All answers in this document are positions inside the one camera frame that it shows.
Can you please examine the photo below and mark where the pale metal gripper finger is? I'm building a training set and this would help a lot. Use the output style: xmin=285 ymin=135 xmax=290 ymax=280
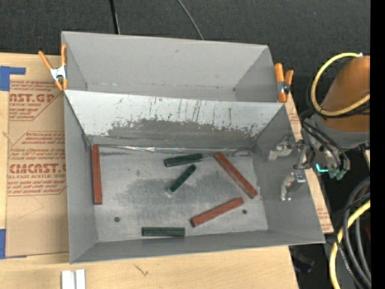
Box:
xmin=268 ymin=136 xmax=305 ymax=162
xmin=280 ymin=170 xmax=307 ymax=202

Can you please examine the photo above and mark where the red-brown flat block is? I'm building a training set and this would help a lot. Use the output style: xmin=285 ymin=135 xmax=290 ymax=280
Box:
xmin=213 ymin=152 xmax=259 ymax=200
xmin=189 ymin=197 xmax=245 ymax=228
xmin=91 ymin=144 xmax=103 ymax=205

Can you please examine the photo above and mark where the dark green flat block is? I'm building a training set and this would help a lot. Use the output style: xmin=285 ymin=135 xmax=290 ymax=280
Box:
xmin=141 ymin=226 xmax=186 ymax=238
xmin=162 ymin=152 xmax=204 ymax=168
xmin=167 ymin=163 xmax=198 ymax=193

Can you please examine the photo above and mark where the grey metal bin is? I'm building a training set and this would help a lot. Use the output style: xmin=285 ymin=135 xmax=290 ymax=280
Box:
xmin=61 ymin=31 xmax=327 ymax=264

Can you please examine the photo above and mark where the brown cardboard board red print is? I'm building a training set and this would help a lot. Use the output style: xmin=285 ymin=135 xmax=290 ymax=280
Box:
xmin=0 ymin=52 xmax=334 ymax=259

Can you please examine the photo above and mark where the black cylinder on white bracket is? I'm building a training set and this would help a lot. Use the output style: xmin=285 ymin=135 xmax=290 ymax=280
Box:
xmin=359 ymin=141 xmax=371 ymax=163

